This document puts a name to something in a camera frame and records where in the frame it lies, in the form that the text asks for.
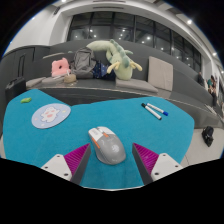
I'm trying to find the small green eraser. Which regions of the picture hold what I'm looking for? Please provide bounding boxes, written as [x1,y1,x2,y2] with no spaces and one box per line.
[20,96,33,104]

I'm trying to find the small grey flat seat cushion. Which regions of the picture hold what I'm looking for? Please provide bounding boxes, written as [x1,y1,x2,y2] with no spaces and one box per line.
[25,76,47,89]

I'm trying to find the pink plush pillow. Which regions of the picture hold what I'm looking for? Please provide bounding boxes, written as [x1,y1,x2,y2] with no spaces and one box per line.
[50,57,71,78]

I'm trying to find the person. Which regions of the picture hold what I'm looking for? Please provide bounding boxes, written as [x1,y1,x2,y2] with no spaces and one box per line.
[196,71,205,86]
[206,74,219,108]

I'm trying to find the round light blue mouse pad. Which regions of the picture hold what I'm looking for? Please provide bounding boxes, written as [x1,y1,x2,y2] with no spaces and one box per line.
[31,103,72,130]

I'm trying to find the long green dragon plush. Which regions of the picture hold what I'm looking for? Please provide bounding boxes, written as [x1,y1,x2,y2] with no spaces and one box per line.
[85,39,143,81]

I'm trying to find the dark blue patterned bag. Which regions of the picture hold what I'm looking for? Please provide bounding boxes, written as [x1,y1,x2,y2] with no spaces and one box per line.
[92,61,117,82]

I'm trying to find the tan twine spool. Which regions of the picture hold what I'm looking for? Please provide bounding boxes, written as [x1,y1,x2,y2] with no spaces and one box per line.
[63,72,77,84]

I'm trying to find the grey computer mouse orange accents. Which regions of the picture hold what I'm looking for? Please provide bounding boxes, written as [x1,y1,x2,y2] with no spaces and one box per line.
[88,126,127,166]

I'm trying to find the beige upright cushion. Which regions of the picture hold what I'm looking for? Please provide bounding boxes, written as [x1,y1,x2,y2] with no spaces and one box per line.
[147,55,174,92]

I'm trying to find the dark glass window wall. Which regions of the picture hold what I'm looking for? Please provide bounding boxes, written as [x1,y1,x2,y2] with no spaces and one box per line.
[66,11,203,73]

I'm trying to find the black bag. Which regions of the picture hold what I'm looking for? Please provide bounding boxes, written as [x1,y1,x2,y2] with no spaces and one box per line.
[201,125,215,148]

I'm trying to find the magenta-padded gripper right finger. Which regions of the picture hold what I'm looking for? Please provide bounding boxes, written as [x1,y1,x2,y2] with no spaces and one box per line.
[132,142,184,186]

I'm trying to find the white marker blue cap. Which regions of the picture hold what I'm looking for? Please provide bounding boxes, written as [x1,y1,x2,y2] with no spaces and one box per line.
[146,102,169,117]

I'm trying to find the black suitcase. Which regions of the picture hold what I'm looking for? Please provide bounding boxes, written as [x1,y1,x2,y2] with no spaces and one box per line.
[4,54,28,104]

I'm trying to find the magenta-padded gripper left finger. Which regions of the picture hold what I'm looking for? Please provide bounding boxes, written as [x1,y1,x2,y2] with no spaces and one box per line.
[40,143,92,186]

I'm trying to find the large grey flat seat cushion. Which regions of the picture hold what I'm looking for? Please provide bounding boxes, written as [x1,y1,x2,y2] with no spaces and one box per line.
[115,78,159,94]

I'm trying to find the grey backpack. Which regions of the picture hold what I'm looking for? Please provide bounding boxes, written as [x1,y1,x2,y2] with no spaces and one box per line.
[70,46,98,80]

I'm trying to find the white marker black cap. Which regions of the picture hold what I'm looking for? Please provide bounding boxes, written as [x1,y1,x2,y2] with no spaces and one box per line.
[140,102,163,121]

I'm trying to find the ceiling spot lights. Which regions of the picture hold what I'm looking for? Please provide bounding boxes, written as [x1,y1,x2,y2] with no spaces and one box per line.
[60,0,218,57]

